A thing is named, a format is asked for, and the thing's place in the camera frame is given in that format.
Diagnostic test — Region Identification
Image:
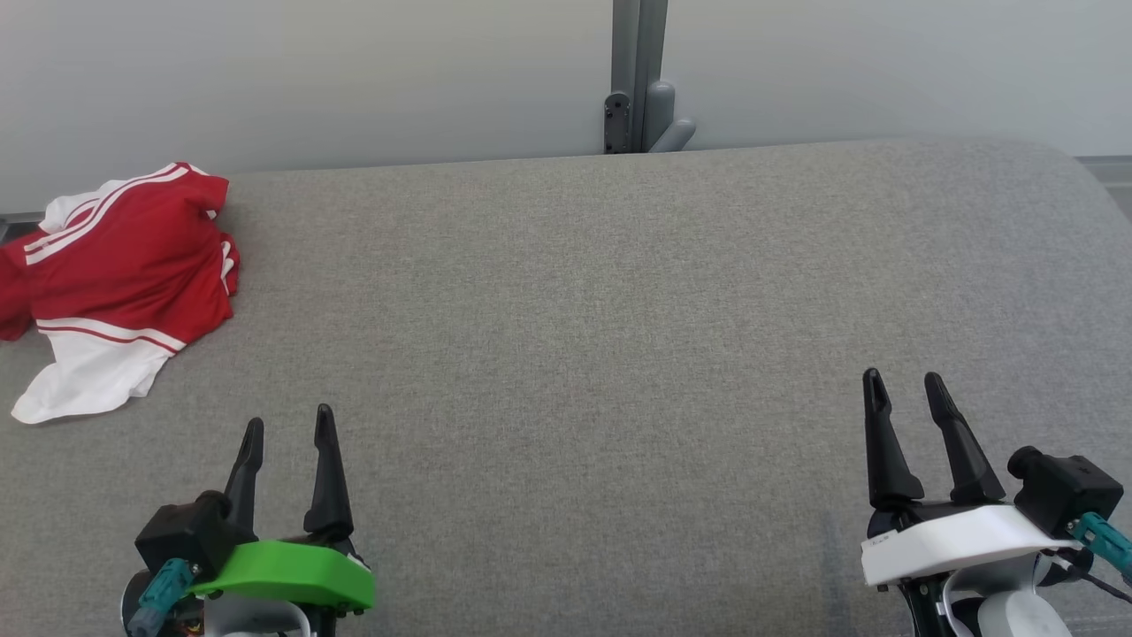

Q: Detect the left teal plug cable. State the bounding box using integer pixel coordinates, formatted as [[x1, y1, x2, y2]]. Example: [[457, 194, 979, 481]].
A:
[[128, 557, 195, 637]]

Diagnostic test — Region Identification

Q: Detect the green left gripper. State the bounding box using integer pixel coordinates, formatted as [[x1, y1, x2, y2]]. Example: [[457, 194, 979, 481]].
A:
[[187, 404, 377, 614]]

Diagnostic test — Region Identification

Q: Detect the red white basketball jersey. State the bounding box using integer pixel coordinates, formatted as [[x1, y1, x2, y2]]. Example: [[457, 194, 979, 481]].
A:
[[11, 162, 241, 426]]

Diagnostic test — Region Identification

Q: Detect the grey metal partition post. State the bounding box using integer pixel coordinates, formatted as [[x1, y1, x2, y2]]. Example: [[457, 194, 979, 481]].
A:
[[604, 0, 696, 156]]

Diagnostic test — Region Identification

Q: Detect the right teal plug black cable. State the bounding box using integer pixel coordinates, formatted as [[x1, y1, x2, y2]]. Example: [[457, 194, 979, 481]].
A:
[[1057, 511, 1132, 607]]

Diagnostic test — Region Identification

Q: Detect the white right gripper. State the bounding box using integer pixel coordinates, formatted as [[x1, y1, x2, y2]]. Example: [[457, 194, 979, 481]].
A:
[[862, 368, 1080, 588]]

